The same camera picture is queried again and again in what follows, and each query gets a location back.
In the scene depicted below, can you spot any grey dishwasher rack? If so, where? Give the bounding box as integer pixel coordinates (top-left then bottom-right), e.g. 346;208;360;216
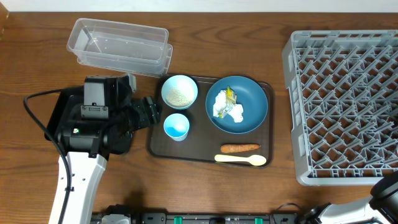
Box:
282;30;397;186

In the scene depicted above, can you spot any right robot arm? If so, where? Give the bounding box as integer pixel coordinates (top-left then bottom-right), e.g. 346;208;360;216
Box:
297;172;397;224

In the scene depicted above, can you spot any black plastic tray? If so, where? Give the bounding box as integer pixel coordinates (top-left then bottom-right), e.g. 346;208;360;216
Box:
44;87;142;155

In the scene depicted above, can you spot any cream plastic spoon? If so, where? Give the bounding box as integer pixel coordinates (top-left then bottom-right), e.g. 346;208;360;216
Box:
214;154;267;166

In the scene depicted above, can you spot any orange carrot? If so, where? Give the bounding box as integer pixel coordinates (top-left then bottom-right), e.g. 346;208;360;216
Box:
220;144;261;154

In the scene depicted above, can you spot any crumpled white tissue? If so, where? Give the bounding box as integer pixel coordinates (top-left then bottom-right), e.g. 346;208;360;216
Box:
213;87;244;123

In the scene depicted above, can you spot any clear plastic bin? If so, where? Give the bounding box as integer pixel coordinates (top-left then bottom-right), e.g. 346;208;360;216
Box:
67;18;173;77

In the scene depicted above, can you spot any light blue cup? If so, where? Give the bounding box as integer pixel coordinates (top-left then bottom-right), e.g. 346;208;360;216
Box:
164;113;190;141

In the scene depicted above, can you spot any light blue rice bowl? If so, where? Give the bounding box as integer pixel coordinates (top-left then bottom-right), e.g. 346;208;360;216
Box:
160;75;198;110

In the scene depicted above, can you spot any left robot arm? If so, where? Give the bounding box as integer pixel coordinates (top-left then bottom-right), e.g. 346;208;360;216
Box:
49;94;160;223

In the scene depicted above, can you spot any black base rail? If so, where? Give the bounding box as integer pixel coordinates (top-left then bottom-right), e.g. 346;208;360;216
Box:
89;204;298;224

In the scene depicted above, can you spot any dark blue plate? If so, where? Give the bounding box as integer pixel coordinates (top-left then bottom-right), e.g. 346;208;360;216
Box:
205;76;269;134

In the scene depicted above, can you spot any yellow snack wrapper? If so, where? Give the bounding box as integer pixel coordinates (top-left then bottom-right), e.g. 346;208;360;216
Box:
218;86;237;118

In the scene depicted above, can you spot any dark brown serving tray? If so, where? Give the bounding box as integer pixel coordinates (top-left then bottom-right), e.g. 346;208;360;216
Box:
147;77;274;166

